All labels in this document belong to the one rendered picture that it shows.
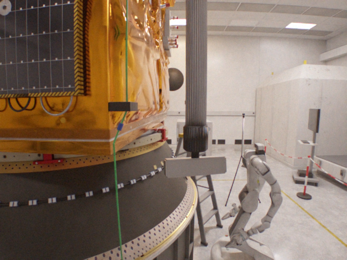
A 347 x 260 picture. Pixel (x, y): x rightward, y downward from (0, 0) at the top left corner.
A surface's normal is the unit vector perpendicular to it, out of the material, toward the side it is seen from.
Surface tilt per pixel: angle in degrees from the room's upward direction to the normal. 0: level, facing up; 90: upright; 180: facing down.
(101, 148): 90
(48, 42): 90
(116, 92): 91
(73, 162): 62
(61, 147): 90
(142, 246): 43
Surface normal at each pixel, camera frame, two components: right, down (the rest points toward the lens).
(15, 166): 0.19, -0.36
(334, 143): -0.04, 0.12
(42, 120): -0.08, 0.35
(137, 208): 0.66, -0.39
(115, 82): 0.76, 0.10
